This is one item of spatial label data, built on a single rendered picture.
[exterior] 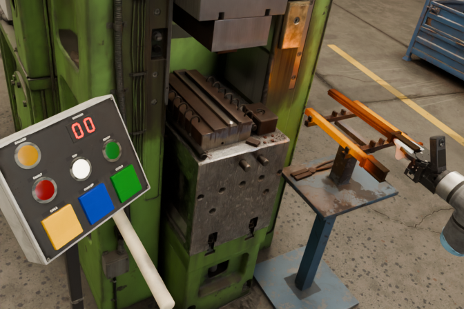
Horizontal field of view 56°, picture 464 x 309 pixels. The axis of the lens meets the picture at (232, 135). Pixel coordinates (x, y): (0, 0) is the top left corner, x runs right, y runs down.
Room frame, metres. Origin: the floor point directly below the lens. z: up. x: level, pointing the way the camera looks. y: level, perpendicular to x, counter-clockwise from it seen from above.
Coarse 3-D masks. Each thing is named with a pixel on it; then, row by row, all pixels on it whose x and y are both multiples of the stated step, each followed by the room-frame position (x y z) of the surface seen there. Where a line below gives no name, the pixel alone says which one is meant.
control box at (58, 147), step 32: (32, 128) 0.77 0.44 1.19; (64, 128) 0.81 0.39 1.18; (96, 128) 0.87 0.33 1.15; (0, 160) 0.67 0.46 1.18; (64, 160) 0.77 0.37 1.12; (96, 160) 0.82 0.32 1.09; (128, 160) 0.89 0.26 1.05; (0, 192) 0.65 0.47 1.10; (32, 192) 0.67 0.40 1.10; (64, 192) 0.72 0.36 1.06; (32, 224) 0.63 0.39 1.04; (96, 224) 0.73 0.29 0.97; (32, 256) 0.62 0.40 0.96
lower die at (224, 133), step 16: (176, 80) 1.50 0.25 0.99; (208, 80) 1.53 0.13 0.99; (192, 96) 1.39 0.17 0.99; (176, 112) 1.31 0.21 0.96; (208, 112) 1.29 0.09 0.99; (240, 112) 1.32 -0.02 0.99; (192, 128) 1.22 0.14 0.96; (208, 128) 1.21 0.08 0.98; (224, 128) 1.21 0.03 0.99; (240, 128) 1.26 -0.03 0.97; (208, 144) 1.18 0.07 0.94; (224, 144) 1.22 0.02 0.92
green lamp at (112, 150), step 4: (108, 144) 0.87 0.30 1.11; (112, 144) 0.88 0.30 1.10; (116, 144) 0.89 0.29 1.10; (108, 148) 0.86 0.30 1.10; (112, 148) 0.87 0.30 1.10; (116, 148) 0.88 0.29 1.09; (108, 152) 0.86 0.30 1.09; (112, 152) 0.86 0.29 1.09; (116, 152) 0.87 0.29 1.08; (108, 156) 0.85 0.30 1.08; (112, 156) 0.86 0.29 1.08; (116, 156) 0.87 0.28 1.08
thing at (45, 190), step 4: (44, 180) 0.70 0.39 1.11; (40, 184) 0.69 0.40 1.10; (44, 184) 0.70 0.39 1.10; (48, 184) 0.70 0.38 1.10; (52, 184) 0.71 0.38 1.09; (36, 188) 0.68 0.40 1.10; (40, 188) 0.69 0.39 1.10; (44, 188) 0.69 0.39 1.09; (48, 188) 0.70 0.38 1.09; (52, 188) 0.71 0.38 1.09; (36, 192) 0.68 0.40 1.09; (40, 192) 0.68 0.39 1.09; (44, 192) 0.69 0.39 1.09; (48, 192) 0.69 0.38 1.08; (52, 192) 0.70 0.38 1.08; (40, 196) 0.68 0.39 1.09; (44, 196) 0.68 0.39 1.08; (48, 196) 0.69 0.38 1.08
